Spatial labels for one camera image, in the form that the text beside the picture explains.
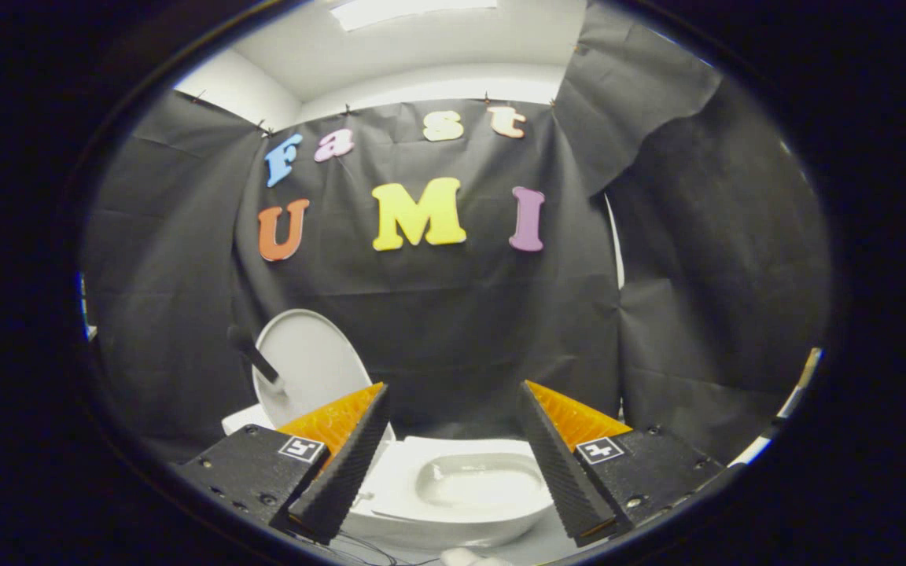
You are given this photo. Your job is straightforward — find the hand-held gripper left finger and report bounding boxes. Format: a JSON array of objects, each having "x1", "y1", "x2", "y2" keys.
[{"x1": 172, "y1": 382, "x2": 391, "y2": 546}]

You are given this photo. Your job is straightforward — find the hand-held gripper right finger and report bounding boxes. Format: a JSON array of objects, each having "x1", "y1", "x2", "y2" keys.
[{"x1": 517, "y1": 380, "x2": 745, "y2": 549}]

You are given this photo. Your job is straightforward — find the white toilet lid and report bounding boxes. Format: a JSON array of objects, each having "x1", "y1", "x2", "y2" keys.
[{"x1": 252, "y1": 309, "x2": 396, "y2": 443}]

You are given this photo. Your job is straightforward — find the round black lid pull tab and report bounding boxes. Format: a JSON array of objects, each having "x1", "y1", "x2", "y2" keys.
[{"x1": 226, "y1": 325, "x2": 286, "y2": 388}]

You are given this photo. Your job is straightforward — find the black backdrop cloth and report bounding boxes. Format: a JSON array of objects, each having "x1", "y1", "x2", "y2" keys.
[{"x1": 79, "y1": 0, "x2": 831, "y2": 466}]

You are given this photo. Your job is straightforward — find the white board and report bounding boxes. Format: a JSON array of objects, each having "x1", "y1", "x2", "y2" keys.
[{"x1": 728, "y1": 393, "x2": 801, "y2": 467}]

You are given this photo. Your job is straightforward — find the tangle of black cables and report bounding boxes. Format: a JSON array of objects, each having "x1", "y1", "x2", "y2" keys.
[{"x1": 296, "y1": 531, "x2": 440, "y2": 566}]

